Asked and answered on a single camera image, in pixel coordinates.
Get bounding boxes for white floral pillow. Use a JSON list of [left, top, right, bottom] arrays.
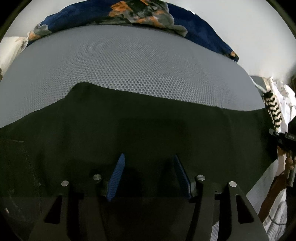
[[0, 36, 29, 81]]

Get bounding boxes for white sheet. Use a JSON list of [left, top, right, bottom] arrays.
[[210, 148, 289, 241]]

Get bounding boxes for blue floral blanket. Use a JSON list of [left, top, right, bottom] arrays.
[[25, 0, 240, 62]]

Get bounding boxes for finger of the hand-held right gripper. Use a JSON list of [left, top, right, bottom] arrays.
[[269, 129, 281, 142]]

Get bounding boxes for grey cloth with white trim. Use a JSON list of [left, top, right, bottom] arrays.
[[249, 75, 270, 95]]

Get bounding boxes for person's right hand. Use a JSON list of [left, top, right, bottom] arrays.
[[277, 146, 296, 174]]

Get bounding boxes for grey mesh mattress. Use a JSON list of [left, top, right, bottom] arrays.
[[0, 24, 270, 129]]

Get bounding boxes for black pants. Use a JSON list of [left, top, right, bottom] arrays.
[[0, 82, 278, 241]]

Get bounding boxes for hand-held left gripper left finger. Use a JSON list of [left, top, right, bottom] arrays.
[[29, 153, 126, 241]]

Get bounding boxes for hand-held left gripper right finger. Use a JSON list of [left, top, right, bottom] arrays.
[[172, 154, 271, 241]]

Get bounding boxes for white dotted cloth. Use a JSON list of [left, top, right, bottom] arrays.
[[269, 77, 296, 133]]

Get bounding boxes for black cream striped knit cloth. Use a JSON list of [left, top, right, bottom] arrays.
[[262, 91, 284, 132]]

